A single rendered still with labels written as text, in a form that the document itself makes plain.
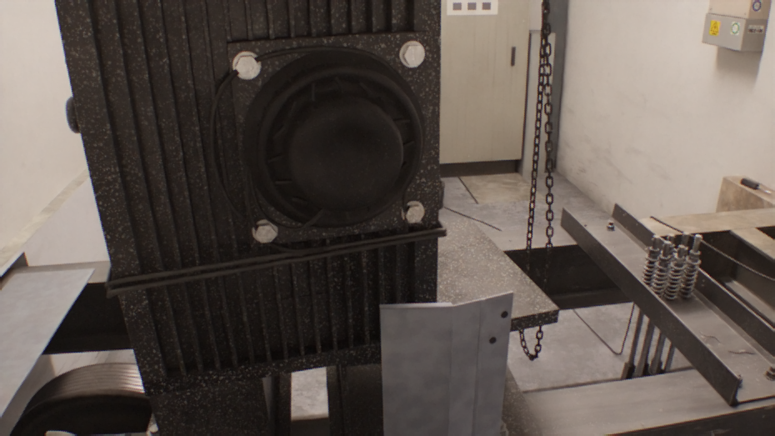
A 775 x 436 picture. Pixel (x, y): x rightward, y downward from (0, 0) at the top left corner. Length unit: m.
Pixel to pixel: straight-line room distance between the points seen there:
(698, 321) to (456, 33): 2.85
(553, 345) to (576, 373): 0.20
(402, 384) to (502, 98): 3.46
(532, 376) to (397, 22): 1.78
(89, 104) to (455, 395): 0.64
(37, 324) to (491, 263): 1.18
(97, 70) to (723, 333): 1.43
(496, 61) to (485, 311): 3.38
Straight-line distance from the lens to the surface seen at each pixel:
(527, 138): 4.31
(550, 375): 2.39
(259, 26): 0.79
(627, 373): 1.82
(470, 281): 1.16
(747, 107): 2.82
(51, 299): 1.82
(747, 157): 2.82
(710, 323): 1.61
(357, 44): 0.79
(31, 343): 1.64
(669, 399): 1.34
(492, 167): 4.39
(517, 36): 4.13
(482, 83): 4.10
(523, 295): 1.12
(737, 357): 1.51
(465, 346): 0.83
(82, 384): 1.50
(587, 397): 1.29
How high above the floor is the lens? 1.48
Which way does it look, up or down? 24 degrees down
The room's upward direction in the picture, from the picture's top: 1 degrees counter-clockwise
